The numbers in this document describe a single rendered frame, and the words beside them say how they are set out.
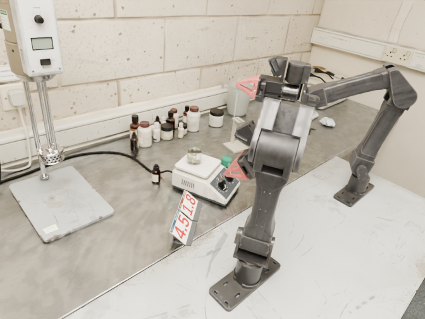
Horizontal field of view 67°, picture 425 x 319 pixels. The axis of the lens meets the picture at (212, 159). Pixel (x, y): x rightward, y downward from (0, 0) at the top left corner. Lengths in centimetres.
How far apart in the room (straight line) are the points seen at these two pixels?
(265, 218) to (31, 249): 59
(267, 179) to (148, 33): 94
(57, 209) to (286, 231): 67
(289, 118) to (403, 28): 160
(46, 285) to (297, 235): 66
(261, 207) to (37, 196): 70
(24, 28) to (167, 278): 62
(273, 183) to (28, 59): 57
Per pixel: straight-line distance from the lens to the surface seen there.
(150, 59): 142
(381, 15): 221
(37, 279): 87
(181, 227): 91
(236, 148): 135
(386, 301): 95
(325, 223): 108
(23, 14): 79
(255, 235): 72
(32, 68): 82
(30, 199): 109
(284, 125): 62
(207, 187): 101
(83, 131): 131
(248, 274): 78
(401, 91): 109
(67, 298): 82
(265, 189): 62
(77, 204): 103
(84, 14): 126
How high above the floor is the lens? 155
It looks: 31 degrees down
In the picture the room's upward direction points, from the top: 7 degrees clockwise
